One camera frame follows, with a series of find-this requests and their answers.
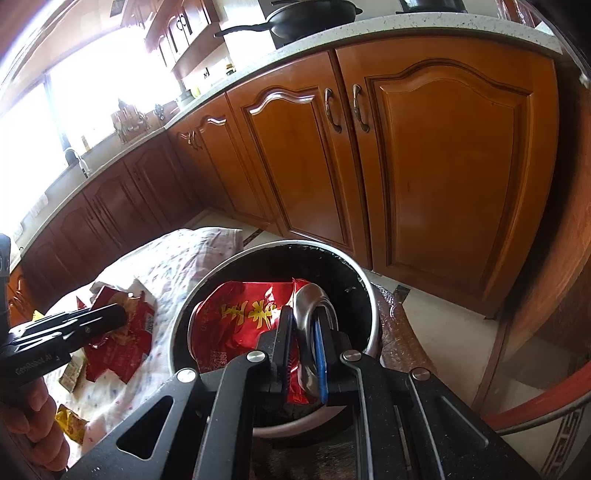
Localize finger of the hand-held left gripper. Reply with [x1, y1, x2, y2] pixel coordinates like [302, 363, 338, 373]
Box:
[13, 304, 129, 357]

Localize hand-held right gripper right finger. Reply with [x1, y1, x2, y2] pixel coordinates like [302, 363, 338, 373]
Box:
[310, 315, 541, 480]

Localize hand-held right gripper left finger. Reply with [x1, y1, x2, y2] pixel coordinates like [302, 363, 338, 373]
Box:
[62, 305, 296, 480]

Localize torn red snack wrapper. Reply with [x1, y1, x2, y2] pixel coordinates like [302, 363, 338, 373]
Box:
[76, 285, 158, 384]

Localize red foil snack packet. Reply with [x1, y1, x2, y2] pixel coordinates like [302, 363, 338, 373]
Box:
[191, 278, 334, 407]

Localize white bin with black liner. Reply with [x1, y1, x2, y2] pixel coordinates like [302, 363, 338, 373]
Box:
[168, 240, 384, 446]

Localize person's left hand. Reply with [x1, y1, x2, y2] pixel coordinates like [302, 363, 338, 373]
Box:
[0, 376, 71, 472]

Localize small beige green packet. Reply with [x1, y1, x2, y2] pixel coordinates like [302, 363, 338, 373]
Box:
[60, 357, 87, 393]

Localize yellow snack packet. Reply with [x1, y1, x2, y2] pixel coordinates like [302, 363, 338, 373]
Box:
[55, 404, 89, 445]

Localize dark wooden cabinet door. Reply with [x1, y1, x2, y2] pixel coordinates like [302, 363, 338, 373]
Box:
[124, 136, 200, 232]
[48, 194, 114, 278]
[83, 161, 160, 252]

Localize brown shiny plastic sheet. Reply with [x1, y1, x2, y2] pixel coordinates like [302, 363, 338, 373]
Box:
[369, 281, 440, 376]

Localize floral printed cloth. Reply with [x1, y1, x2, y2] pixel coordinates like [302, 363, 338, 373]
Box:
[46, 226, 245, 462]

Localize metal sink faucet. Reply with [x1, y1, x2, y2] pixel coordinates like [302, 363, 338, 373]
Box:
[65, 148, 91, 179]

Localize narrow orange wooden cabinet door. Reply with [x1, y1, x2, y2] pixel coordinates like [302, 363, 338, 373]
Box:
[167, 95, 283, 237]

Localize wooden knife block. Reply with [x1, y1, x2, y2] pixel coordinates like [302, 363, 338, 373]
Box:
[112, 98, 151, 143]

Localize large orange wooden cabinet door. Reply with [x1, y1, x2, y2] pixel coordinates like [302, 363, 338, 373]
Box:
[336, 45, 560, 320]

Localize red rimmed round stool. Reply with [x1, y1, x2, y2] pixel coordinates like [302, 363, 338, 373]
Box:
[480, 364, 591, 435]

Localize bright window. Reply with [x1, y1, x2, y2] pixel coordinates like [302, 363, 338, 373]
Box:
[0, 28, 185, 222]

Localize black frying pan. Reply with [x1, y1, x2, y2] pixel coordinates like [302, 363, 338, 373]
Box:
[213, 0, 364, 42]

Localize wooden kitchen cabinets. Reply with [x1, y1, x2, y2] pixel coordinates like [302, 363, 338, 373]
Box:
[9, 0, 565, 273]

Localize black pot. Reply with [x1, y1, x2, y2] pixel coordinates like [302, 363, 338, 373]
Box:
[396, 0, 469, 14]

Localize wooden wall cabinets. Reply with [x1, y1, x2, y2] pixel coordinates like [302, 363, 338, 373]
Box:
[122, 0, 219, 71]

